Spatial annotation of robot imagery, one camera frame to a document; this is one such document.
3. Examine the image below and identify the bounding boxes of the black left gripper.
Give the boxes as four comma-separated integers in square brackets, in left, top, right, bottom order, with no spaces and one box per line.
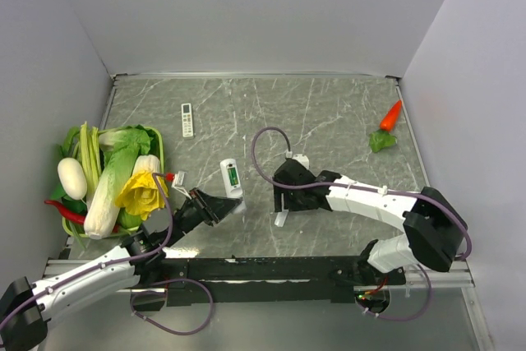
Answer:
[164,187,241,247]

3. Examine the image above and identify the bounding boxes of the white battery cover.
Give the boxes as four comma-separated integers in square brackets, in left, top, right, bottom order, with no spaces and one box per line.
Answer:
[275,210,288,228]

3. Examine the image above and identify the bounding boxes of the green battery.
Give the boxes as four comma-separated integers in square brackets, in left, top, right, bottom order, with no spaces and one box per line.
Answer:
[227,166,238,187]
[228,165,239,187]

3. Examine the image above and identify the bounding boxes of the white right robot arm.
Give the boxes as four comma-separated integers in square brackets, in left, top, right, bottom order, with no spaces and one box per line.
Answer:
[272,159,468,284]

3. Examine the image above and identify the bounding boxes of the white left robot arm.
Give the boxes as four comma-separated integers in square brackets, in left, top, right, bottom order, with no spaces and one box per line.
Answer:
[1,188,243,350]

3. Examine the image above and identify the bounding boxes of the small white remote control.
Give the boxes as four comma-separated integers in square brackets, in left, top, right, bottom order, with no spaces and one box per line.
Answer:
[181,103,195,139]

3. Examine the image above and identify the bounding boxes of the yellow green napa cabbage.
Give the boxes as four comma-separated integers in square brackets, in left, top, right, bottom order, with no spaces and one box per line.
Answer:
[115,155,168,221]

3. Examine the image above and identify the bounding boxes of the green plastic basket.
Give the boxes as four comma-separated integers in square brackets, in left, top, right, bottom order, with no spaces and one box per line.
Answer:
[52,125,164,240]

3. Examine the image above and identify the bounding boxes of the large green napa cabbage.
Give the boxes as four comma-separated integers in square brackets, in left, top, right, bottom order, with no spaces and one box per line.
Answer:
[84,129,150,240]

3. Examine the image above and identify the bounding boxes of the orange toy carrot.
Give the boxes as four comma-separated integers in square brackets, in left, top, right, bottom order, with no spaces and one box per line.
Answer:
[379,99,403,132]

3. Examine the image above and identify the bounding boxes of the pale green celery stalks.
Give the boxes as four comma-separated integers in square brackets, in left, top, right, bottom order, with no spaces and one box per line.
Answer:
[79,122,102,197]

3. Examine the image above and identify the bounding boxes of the red chili pepper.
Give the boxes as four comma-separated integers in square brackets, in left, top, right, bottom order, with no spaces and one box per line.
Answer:
[44,200,85,225]

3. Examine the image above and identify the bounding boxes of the white eggplant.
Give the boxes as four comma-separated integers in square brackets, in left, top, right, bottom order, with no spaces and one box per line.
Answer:
[58,158,87,200]

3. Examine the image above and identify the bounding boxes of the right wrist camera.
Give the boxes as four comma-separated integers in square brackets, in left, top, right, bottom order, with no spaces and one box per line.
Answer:
[285,151,310,169]

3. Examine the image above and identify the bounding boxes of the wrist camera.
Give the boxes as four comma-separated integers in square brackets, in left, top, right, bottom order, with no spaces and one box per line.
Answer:
[285,151,310,169]
[171,171,191,198]

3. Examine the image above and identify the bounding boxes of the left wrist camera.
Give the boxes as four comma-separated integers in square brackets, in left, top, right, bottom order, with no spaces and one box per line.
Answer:
[171,171,191,198]

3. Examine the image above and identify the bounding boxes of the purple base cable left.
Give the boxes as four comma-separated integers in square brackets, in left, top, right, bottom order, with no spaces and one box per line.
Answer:
[129,278,215,335]

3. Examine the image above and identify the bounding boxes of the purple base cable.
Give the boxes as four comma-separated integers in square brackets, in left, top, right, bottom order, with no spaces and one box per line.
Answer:
[357,262,433,322]
[129,278,215,335]

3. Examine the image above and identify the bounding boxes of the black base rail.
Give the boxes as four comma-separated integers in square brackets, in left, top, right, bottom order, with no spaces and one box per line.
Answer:
[140,256,406,307]

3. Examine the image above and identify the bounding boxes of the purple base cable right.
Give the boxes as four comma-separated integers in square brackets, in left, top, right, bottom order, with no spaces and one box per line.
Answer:
[357,262,433,322]

